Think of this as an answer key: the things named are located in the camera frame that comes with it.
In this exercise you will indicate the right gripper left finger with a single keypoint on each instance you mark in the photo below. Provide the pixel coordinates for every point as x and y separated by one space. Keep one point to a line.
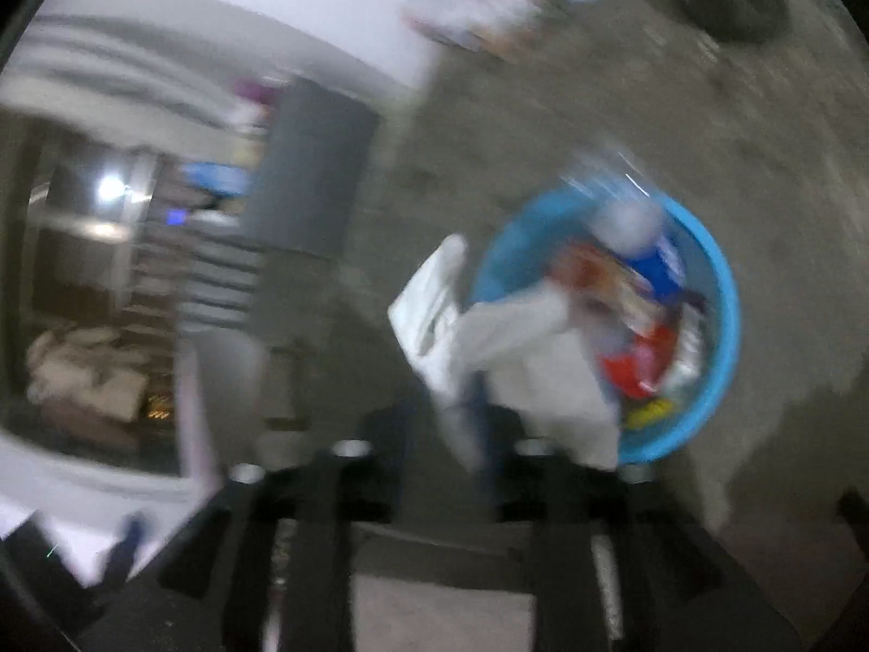
208 589

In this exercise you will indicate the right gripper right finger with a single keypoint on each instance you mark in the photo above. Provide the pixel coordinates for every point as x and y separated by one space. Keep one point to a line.
615 564

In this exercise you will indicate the white tissue paper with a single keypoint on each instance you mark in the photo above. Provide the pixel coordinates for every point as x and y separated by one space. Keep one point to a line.
531 356

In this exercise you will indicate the blue trash basket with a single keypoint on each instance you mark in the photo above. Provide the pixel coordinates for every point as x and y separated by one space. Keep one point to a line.
659 310

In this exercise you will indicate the white trash bag pile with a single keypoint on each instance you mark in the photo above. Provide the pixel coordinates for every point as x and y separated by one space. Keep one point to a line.
502 0

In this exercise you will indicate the pink printed bed sheet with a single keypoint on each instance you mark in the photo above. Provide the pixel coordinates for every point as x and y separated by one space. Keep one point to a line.
82 504

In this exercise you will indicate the beige hanging coat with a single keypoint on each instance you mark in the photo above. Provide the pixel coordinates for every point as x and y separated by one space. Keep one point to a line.
89 368

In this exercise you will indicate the blue detergent bottle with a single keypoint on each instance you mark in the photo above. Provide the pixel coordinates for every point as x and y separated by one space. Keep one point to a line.
219 180

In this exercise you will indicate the dark grey cabinet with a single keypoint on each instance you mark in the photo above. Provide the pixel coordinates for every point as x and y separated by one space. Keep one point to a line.
304 189

